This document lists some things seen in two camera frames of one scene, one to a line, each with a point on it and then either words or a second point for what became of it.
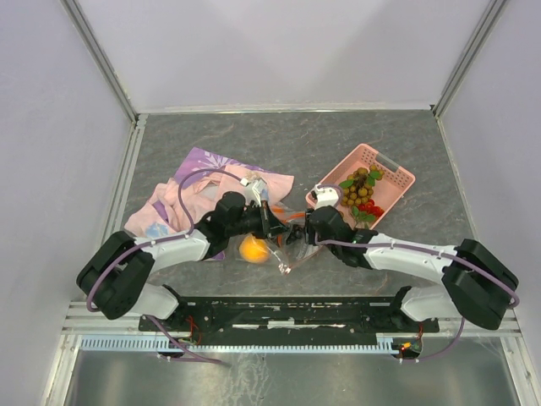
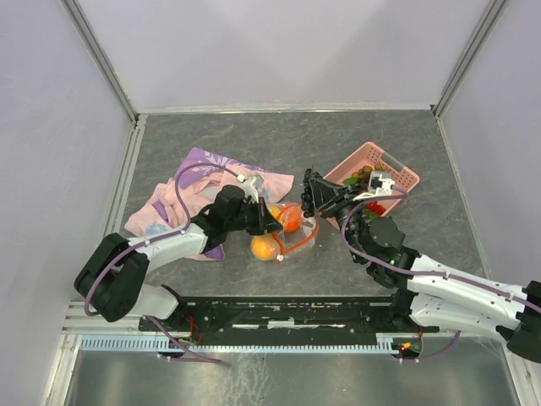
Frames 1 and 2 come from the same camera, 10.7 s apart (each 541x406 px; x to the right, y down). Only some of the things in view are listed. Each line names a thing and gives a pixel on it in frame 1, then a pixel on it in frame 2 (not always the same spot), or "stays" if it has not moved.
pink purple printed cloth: x=178 y=205 stays
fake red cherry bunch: x=368 y=211 stays
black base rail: x=385 y=315 stays
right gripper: x=308 y=236 → x=324 y=194
